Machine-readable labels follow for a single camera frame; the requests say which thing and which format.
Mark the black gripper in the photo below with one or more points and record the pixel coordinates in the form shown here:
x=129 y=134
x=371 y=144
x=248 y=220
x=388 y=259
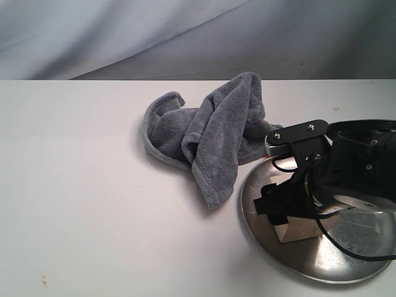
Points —
x=293 y=196

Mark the light wooden cube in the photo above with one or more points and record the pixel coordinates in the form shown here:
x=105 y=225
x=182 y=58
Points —
x=296 y=228

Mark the grey fleece towel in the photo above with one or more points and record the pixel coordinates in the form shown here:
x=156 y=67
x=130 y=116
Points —
x=213 y=140

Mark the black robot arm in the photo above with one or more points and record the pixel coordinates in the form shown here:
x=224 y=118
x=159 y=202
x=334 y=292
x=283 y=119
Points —
x=343 y=165

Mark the round steel plate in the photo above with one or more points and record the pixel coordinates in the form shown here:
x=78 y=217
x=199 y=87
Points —
x=359 y=231

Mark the white backdrop sheet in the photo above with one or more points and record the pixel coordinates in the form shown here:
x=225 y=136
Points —
x=203 y=40

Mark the wrist camera with black bracket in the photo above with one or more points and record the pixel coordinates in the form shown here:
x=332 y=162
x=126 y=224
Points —
x=301 y=142

